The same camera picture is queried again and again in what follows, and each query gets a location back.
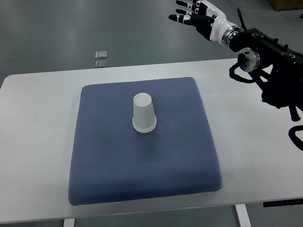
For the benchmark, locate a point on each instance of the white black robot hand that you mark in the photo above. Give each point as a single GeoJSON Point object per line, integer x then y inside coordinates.
{"type": "Point", "coordinates": [219, 28]}

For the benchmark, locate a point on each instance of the white paper cup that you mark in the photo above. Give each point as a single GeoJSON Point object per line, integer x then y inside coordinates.
{"type": "Point", "coordinates": [144, 126]}
{"type": "Point", "coordinates": [143, 107]}

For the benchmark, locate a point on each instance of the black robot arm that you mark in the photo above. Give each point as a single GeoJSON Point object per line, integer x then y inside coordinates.
{"type": "Point", "coordinates": [276, 69]}

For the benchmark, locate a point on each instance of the cardboard box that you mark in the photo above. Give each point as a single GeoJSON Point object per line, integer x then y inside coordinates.
{"type": "Point", "coordinates": [282, 5]}

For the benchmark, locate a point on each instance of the upper metal floor plate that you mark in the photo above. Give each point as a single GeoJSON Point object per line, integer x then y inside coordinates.
{"type": "Point", "coordinates": [101, 54]}

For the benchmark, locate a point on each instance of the metal floor plate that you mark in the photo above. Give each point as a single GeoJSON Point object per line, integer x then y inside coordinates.
{"type": "Point", "coordinates": [101, 54]}
{"type": "Point", "coordinates": [101, 64]}

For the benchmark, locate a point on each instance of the lower metal floor plate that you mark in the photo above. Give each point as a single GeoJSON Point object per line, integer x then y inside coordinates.
{"type": "Point", "coordinates": [101, 64]}

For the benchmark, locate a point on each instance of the white paper cup on mat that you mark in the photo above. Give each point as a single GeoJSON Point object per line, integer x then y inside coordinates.
{"type": "Point", "coordinates": [144, 126]}

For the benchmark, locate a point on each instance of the blue textured cushion mat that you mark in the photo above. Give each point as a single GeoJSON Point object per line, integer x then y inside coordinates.
{"type": "Point", "coordinates": [112, 162]}

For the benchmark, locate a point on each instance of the white right table leg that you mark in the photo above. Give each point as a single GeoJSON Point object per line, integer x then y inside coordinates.
{"type": "Point", "coordinates": [242, 215]}

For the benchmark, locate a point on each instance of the white table leg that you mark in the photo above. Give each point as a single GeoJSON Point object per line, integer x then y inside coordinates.
{"type": "Point", "coordinates": [242, 215]}
{"type": "Point", "coordinates": [69, 222]}

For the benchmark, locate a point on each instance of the black table control panel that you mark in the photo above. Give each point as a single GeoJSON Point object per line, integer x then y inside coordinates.
{"type": "Point", "coordinates": [283, 203]}

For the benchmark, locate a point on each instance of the white left table leg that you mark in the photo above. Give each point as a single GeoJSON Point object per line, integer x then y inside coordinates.
{"type": "Point", "coordinates": [69, 222]}

